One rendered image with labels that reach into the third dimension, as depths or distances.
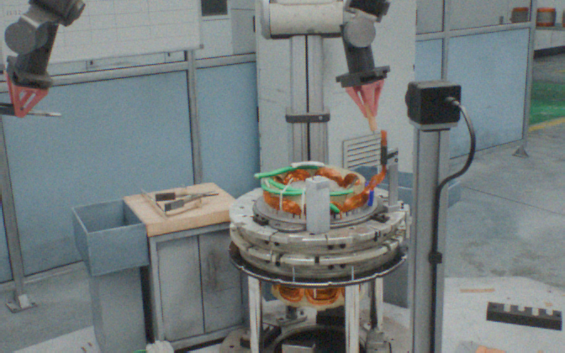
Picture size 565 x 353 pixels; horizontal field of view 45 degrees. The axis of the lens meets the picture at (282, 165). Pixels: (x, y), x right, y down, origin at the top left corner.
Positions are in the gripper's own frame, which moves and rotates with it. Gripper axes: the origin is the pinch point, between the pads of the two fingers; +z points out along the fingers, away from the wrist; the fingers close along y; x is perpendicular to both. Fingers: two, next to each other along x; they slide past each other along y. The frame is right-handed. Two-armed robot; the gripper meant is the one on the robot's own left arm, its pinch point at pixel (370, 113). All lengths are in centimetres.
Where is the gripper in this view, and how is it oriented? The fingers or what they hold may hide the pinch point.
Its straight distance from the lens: 147.8
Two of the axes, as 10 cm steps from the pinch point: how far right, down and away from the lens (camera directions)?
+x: 5.5, -2.8, 7.8
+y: 8.1, -0.6, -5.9
